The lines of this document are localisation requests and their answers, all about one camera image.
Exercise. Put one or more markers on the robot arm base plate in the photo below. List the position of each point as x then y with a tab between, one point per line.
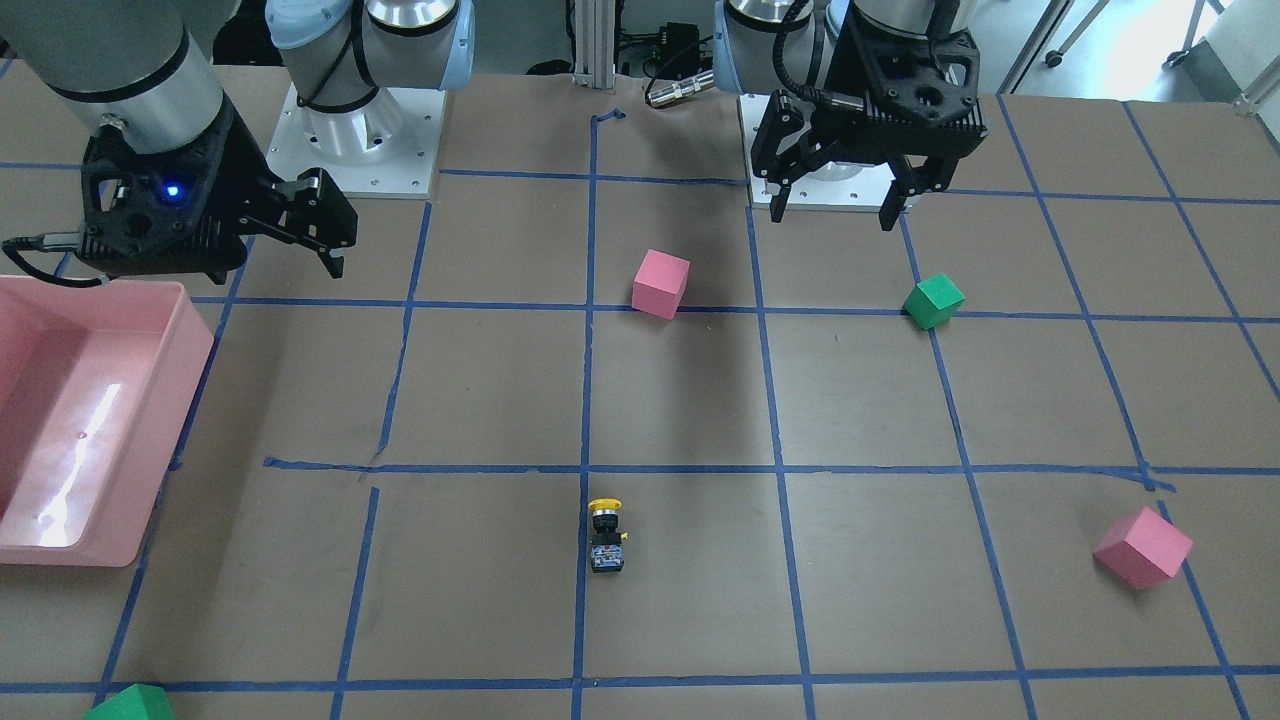
400	150

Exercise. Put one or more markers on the green foam cube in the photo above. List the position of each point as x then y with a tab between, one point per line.
136	702
933	301

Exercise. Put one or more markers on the pink foam cube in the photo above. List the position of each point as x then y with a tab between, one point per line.
659	284
1144	549

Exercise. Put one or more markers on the pink plastic bin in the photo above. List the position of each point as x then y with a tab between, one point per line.
95	389

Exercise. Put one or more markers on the yellow push button switch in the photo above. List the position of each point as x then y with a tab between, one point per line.
606	552

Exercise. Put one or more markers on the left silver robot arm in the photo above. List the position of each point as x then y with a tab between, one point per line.
745	29

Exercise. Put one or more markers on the aluminium frame post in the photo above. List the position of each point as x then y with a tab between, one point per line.
595	37

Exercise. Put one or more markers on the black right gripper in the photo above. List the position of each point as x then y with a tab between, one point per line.
247	178

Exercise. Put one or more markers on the silver cable connector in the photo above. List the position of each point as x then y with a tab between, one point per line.
681	90

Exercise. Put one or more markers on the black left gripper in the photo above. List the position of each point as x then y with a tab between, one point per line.
846	72

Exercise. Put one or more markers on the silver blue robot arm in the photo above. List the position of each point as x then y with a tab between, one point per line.
136	66

